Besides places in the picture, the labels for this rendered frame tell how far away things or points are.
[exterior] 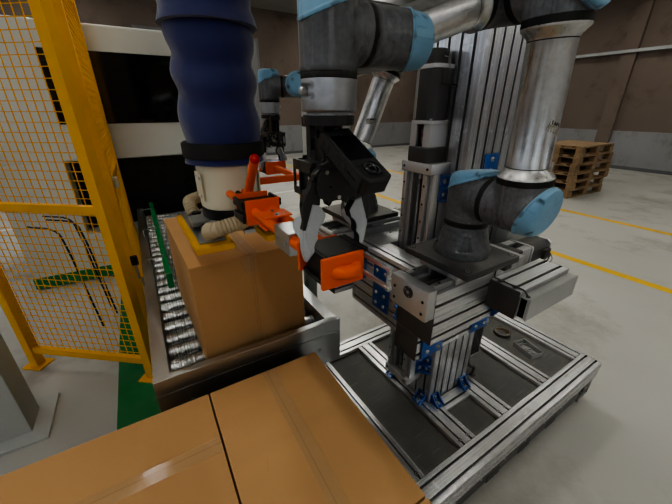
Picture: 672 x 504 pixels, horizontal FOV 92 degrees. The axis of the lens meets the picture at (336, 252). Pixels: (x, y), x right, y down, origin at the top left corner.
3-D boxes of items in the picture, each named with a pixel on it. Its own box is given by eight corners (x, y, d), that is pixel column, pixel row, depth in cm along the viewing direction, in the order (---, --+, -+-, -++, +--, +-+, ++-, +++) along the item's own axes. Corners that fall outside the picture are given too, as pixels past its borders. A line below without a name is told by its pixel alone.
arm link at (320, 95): (368, 79, 42) (312, 75, 38) (366, 117, 44) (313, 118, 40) (338, 82, 48) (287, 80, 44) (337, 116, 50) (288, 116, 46)
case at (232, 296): (180, 294, 164) (163, 218, 148) (256, 274, 184) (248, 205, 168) (208, 366, 118) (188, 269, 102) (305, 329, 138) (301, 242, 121)
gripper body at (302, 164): (333, 190, 55) (333, 114, 50) (362, 202, 49) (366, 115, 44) (292, 196, 52) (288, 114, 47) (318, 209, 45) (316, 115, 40)
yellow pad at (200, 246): (177, 220, 109) (174, 206, 107) (207, 216, 114) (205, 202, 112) (197, 256, 83) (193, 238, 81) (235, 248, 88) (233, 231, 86)
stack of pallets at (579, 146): (568, 199, 544) (584, 147, 509) (522, 190, 608) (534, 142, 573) (603, 191, 597) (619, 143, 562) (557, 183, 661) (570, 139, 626)
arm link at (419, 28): (391, 21, 52) (332, 12, 47) (444, 4, 43) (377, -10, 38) (388, 77, 55) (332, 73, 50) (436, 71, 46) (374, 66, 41)
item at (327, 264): (297, 269, 54) (296, 242, 52) (335, 259, 58) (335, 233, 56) (322, 291, 47) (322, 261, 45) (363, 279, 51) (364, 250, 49)
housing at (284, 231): (273, 245, 64) (271, 223, 63) (304, 238, 68) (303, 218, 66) (288, 257, 59) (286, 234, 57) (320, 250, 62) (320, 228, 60)
